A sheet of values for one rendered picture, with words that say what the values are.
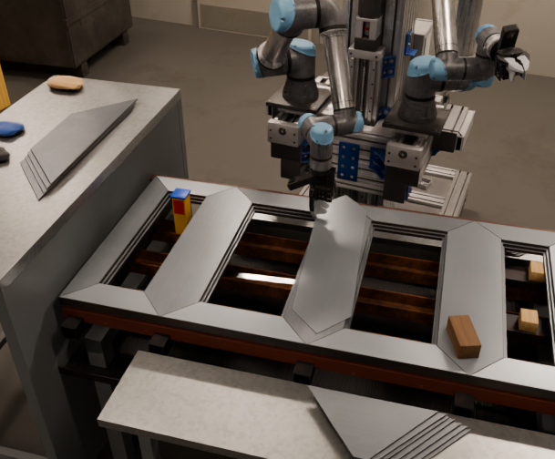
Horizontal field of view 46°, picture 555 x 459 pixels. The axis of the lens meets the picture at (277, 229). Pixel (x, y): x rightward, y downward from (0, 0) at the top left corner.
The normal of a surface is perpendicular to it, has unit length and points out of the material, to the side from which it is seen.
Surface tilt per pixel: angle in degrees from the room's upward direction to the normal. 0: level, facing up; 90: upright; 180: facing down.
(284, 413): 0
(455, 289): 0
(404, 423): 0
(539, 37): 90
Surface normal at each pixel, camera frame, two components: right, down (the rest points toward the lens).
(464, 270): 0.00, -0.81
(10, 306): 0.97, 0.14
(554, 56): -0.39, 0.54
